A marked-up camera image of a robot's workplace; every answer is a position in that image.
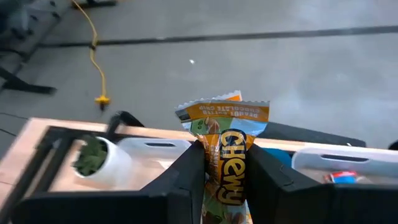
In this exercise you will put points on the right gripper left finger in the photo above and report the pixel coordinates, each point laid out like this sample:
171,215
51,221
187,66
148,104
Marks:
124,208

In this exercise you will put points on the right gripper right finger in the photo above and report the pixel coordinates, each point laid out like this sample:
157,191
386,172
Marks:
311,205

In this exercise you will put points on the red blue granola bar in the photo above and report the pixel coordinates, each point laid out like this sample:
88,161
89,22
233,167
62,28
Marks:
343,179

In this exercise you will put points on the orange Chewy granola bar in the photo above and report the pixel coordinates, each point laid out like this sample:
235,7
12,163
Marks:
231,168

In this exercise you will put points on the dark plant in white pot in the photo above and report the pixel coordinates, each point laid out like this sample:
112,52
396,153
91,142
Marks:
115,168

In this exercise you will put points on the clear plastic bin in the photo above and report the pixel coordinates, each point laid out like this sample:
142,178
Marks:
311,157
136,146

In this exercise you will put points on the dark metal stand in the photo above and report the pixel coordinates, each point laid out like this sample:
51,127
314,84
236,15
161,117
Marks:
28,88

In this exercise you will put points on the small white scrap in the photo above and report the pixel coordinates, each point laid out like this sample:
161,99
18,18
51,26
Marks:
191,61

